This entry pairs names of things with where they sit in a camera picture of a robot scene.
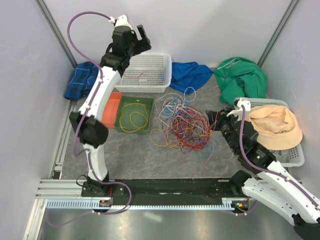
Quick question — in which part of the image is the coloured wire pile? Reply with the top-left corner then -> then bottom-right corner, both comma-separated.
149,86 -> 218,173

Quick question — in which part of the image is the grey cloth in basket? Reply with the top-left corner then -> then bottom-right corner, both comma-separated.
270,149 -> 290,163

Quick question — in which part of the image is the peach bucket hat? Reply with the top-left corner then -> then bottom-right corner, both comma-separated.
245,104 -> 303,151

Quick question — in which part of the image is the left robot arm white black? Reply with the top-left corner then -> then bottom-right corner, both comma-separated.
69,24 -> 152,197

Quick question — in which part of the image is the bright blue cloth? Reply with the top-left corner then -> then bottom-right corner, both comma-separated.
169,62 -> 213,95

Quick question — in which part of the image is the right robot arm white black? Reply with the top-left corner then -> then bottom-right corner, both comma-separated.
206,108 -> 320,240

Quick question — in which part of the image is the green plastic tray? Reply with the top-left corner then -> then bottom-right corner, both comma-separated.
114,95 -> 154,135

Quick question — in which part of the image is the white perforated basket right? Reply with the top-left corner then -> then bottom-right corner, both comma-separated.
245,97 -> 305,168

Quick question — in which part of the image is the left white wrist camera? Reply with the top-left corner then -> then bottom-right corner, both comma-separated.
109,14 -> 132,29

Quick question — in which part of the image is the green garment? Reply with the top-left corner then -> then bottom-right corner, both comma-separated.
213,57 -> 268,105

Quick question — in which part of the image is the white perforated basket rear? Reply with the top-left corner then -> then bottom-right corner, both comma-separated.
115,53 -> 172,93

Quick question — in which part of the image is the slotted cable duct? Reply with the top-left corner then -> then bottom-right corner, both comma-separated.
46,198 -> 237,210

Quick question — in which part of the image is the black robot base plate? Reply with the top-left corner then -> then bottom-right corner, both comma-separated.
81,178 -> 247,207

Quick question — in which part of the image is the white perforated basket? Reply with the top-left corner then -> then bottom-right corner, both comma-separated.
245,97 -> 305,168
115,53 -> 172,93

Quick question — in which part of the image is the blue plaid cloth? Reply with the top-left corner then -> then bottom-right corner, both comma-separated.
64,61 -> 99,100

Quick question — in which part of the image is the red wire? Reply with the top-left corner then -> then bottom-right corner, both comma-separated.
122,71 -> 166,86

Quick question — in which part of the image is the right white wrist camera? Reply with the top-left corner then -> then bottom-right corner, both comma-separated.
226,97 -> 251,119

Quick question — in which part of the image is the yellow wire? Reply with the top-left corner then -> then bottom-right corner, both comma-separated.
118,102 -> 149,133

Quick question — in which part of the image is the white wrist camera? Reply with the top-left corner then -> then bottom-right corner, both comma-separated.
109,14 -> 132,29
226,97 -> 251,119

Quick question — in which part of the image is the orange plastic tray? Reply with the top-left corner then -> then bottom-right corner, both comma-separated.
101,92 -> 122,129

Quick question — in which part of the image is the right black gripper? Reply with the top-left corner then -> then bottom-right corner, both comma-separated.
206,107 -> 240,153

